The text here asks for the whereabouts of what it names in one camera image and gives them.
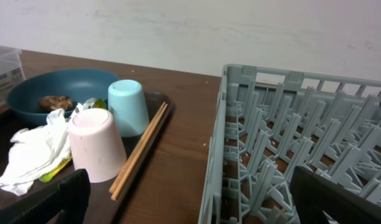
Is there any foil snack wrapper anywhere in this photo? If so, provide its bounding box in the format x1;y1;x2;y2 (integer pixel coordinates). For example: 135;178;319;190
70;98;107;118

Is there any white crumpled napkin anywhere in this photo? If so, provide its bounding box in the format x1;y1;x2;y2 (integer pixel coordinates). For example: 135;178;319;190
0;109;71;196

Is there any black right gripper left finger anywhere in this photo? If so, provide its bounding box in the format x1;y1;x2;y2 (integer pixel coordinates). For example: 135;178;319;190
0;169;91;223

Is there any clear plastic bin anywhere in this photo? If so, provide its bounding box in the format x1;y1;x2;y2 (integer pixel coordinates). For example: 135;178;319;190
0;46;26;106

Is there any yellow green wrapper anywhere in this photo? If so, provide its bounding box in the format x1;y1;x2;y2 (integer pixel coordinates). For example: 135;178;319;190
39;156;72;183

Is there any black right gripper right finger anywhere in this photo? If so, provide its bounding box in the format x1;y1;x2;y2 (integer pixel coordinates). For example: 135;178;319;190
290;166;381;224

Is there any dark blue bowl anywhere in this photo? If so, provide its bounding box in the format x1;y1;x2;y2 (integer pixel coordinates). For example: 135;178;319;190
6;68;119;127

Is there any light blue cup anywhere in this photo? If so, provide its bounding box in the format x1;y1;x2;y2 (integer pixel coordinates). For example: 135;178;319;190
108;80;149;138

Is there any wooden chopstick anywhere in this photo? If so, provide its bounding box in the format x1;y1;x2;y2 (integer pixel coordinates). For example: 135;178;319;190
108;101;166;194
111;103;169;202

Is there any brown food scrap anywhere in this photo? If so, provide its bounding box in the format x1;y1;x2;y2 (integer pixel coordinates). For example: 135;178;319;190
38;96;73;112

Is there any pink cup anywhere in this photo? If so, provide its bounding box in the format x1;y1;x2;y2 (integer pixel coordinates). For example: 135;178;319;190
68;108;127;183

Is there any grey dishwasher rack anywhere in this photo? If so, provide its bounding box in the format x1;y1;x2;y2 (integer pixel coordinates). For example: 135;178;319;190
199;64;381;223

